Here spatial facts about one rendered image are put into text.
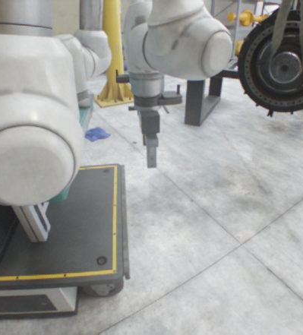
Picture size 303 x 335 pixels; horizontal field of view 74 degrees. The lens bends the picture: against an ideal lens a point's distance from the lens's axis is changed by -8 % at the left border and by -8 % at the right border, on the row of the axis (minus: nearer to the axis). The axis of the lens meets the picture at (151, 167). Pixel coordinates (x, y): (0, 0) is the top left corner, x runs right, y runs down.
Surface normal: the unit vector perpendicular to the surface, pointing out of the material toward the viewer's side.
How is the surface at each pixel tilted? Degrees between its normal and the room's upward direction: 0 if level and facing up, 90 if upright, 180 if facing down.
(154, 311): 0
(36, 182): 96
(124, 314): 0
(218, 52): 98
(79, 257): 0
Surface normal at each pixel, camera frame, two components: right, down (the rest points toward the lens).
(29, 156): 0.46, 0.62
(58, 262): -0.02, -0.82
